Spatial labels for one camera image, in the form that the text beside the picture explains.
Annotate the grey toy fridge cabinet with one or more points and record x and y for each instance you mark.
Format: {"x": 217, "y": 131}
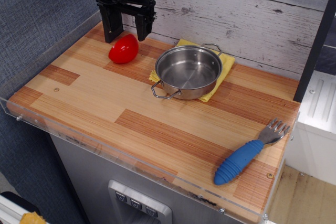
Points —
{"x": 90, "y": 173}

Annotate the silver dispenser button panel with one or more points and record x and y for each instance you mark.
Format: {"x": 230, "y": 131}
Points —
{"x": 132, "y": 206}

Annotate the clear acrylic guard rail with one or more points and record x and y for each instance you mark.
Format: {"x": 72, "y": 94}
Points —
{"x": 110, "y": 109}

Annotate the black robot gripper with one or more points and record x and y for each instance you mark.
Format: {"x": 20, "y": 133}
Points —
{"x": 111, "y": 10}

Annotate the yellow tape piece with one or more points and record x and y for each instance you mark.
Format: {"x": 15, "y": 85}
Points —
{"x": 32, "y": 218}

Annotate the black right post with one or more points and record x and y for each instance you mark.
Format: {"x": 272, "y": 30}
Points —
{"x": 316, "y": 48}

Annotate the blue-handled metal fork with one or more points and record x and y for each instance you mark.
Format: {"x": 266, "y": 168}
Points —
{"x": 234, "y": 164}

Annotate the small stainless steel pot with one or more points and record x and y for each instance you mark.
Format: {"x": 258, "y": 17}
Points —
{"x": 187, "y": 72}

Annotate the yellow cloth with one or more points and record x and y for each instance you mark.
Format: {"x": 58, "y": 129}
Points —
{"x": 223, "y": 69}

